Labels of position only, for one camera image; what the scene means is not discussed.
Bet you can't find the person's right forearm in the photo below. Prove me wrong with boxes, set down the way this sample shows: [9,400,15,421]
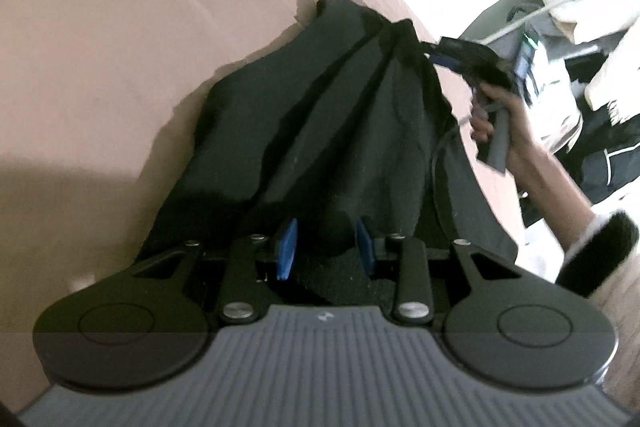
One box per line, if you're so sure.
[507,142,603,260]

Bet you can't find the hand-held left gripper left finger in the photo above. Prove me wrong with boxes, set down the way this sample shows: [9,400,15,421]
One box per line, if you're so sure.
[132,218,300,324]

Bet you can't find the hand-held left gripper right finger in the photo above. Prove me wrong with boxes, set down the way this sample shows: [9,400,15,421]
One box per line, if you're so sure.
[356,218,519,326]

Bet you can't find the black jacket with white piping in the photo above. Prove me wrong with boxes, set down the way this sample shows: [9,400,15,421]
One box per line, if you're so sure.
[570,104,640,205]

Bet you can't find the black garment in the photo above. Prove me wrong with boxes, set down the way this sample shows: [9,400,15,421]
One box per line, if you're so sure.
[135,0,519,308]

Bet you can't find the person's right hand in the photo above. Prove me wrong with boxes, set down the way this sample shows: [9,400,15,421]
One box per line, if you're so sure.
[469,84,538,175]

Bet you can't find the white and grey clothes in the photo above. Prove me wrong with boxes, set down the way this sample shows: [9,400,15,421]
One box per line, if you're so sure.
[517,14,587,154]

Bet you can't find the white sleeve with black cuff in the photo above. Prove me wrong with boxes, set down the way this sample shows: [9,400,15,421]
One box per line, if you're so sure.
[550,209,640,305]

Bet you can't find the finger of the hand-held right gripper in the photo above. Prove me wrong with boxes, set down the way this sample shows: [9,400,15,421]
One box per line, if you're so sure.
[425,37,483,74]

